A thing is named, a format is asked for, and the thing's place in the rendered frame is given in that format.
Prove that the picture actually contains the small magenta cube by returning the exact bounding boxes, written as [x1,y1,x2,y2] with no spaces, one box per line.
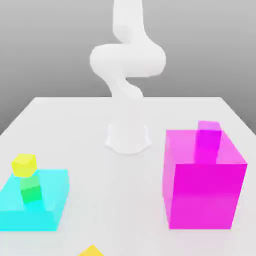
[193,120,223,165]

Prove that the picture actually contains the small yellow cube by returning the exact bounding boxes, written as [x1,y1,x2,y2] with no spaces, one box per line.
[11,153,38,178]

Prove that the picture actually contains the small green cube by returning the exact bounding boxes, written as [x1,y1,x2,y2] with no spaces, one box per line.
[19,175,43,204]

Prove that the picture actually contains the small orange cube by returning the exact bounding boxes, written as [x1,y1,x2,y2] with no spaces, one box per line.
[77,244,105,256]

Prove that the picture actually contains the large magenta box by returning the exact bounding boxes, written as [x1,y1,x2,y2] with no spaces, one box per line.
[162,129,248,230]

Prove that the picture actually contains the large cyan box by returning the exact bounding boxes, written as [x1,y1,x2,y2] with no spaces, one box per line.
[0,168,70,232]

